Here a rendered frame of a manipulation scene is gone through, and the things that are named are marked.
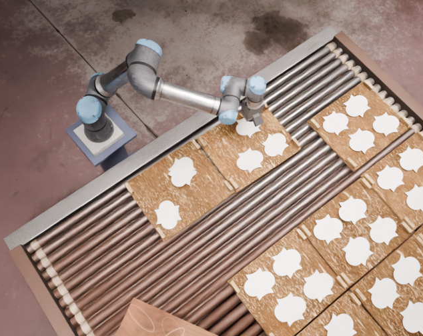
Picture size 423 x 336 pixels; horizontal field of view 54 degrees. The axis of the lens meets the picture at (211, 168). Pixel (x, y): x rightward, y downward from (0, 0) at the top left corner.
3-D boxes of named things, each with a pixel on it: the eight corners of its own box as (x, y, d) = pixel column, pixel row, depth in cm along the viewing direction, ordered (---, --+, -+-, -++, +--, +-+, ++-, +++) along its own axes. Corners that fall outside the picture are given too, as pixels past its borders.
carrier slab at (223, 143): (195, 139, 213) (195, 138, 211) (259, 100, 222) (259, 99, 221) (236, 193, 203) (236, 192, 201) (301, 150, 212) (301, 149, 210)
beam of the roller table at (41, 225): (8, 241, 198) (3, 238, 193) (326, 31, 248) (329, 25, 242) (17, 255, 196) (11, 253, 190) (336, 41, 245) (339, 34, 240)
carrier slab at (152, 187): (124, 185, 203) (123, 184, 202) (192, 140, 213) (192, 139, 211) (164, 243, 193) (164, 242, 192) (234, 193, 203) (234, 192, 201)
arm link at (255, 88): (248, 73, 178) (268, 75, 178) (246, 87, 188) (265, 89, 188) (245, 88, 175) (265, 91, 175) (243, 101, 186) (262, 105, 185)
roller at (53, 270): (43, 273, 191) (39, 271, 187) (347, 62, 238) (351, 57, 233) (49, 281, 190) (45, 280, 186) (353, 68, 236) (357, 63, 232)
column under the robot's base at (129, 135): (91, 183, 300) (49, 129, 219) (132, 152, 310) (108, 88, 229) (123, 223, 290) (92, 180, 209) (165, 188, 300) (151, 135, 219)
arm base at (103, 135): (79, 129, 216) (73, 120, 207) (101, 112, 221) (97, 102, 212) (97, 148, 212) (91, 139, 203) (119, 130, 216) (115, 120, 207)
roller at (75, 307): (65, 309, 186) (62, 309, 181) (373, 86, 232) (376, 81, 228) (71, 319, 184) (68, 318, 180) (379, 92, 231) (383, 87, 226)
